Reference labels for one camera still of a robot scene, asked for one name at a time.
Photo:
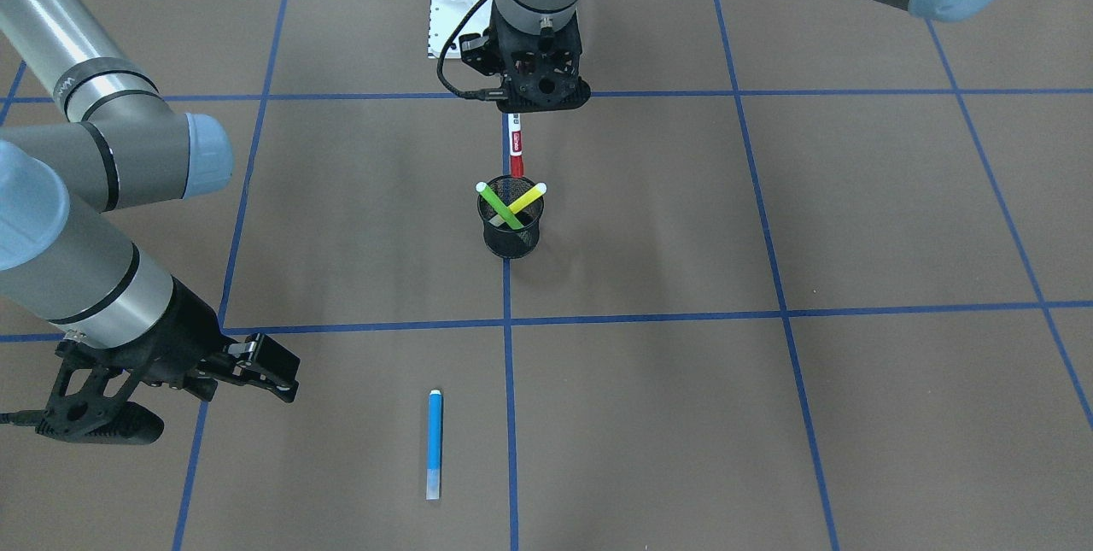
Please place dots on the green highlighter pen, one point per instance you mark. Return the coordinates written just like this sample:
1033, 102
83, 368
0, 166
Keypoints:
502, 212

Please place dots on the yellow highlighter pen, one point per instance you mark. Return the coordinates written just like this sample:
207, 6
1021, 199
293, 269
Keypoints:
527, 199

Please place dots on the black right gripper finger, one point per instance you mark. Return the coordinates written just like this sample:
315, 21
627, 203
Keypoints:
285, 392
263, 354

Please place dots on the black mesh pen holder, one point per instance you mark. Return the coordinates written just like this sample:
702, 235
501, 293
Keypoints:
501, 240

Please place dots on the red whiteboard marker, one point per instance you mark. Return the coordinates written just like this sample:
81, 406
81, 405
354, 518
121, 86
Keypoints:
515, 145

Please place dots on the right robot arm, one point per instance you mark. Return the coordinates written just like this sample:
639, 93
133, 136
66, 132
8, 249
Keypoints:
120, 146

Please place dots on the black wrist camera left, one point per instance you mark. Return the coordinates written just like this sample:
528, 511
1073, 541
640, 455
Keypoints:
481, 52

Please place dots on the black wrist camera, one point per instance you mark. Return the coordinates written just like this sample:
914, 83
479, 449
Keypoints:
91, 399
481, 52

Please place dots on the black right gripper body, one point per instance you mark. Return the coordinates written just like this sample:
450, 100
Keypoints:
181, 334

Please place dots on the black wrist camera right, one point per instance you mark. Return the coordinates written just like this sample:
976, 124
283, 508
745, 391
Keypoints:
91, 399

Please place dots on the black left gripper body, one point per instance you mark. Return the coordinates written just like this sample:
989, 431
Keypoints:
475, 52

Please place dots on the blue highlighter pen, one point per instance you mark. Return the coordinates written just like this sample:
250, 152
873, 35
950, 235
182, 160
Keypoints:
433, 473

